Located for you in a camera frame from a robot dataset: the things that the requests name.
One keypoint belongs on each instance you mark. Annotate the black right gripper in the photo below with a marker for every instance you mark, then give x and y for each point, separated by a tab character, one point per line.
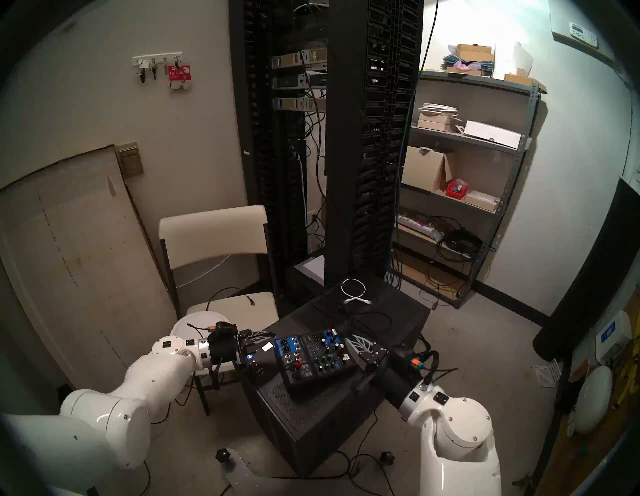
400	387

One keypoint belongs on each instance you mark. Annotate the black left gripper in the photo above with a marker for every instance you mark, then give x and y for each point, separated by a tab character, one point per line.
225	352

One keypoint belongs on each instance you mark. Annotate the blue black audio mixer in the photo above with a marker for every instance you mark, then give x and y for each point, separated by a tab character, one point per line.
315	360

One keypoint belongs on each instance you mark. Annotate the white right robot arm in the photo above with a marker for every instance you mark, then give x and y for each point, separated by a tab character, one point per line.
460	440

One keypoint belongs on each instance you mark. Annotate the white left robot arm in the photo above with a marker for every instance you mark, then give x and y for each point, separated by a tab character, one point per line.
150	375

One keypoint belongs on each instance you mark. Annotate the white round plate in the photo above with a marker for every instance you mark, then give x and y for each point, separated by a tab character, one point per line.
200	320

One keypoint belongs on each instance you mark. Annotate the grey flat device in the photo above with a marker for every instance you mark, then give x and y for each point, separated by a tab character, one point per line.
312	267

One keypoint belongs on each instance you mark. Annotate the black computer tower case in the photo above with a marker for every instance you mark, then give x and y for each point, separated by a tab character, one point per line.
310	430

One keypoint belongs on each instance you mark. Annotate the black round knob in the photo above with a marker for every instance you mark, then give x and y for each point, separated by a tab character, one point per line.
387	458
223	455

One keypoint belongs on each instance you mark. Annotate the cream folding chair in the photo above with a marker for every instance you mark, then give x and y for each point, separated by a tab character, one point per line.
210	230

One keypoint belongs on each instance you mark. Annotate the pink white package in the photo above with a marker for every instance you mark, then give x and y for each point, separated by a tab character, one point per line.
419	226

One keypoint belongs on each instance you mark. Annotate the white lattice finger part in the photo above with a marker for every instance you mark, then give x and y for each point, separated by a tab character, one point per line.
547	372

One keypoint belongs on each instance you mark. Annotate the small red box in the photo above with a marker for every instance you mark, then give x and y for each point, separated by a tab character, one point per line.
457	190

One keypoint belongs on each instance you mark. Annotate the flat beige box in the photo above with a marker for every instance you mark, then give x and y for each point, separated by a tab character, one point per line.
481	201

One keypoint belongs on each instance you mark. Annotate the open cardboard box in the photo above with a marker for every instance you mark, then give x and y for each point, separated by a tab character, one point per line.
422	170

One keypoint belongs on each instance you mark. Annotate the black server rack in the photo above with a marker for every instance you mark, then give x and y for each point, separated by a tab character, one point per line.
370	150
260	150

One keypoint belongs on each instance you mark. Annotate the beige leaning board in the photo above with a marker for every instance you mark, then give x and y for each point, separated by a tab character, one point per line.
65	260

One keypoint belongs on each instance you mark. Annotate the grey metal shelving unit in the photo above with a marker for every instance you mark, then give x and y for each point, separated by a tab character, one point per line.
512	175

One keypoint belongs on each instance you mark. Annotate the white oval device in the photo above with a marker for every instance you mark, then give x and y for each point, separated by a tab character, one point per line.
592	400

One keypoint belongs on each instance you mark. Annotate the small beige box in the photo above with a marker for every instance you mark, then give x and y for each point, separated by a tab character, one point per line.
436	123

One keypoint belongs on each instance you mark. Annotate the white box blue label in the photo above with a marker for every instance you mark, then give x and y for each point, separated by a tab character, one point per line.
614	336

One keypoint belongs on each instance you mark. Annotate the flat white box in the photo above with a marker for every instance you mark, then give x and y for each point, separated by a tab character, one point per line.
492	134

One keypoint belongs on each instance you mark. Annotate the red key tag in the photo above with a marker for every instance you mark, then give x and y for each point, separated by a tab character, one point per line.
179	76

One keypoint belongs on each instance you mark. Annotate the blue pink plastic bags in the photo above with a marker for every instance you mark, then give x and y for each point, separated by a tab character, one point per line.
465	66

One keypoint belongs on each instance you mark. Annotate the low brown cardboard box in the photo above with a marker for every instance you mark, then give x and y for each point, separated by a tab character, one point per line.
522	81

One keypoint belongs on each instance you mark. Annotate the white paper bag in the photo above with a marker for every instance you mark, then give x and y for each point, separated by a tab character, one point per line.
512	57

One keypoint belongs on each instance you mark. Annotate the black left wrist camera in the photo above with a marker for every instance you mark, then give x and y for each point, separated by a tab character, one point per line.
226	330

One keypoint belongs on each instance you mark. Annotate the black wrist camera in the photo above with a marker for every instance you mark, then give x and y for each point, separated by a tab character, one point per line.
226	330
402	355

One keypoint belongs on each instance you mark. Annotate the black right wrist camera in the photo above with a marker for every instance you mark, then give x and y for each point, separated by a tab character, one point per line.
402	355

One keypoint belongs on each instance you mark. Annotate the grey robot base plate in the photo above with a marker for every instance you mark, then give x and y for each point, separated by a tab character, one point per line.
245	482

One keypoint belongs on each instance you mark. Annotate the beige wall switch plate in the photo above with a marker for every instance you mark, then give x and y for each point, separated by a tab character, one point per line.
130	161

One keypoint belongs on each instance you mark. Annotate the white key hook rail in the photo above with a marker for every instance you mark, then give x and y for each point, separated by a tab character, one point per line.
155	58

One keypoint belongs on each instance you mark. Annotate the white wall thermostat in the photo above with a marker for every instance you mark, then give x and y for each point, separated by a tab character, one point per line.
582	34

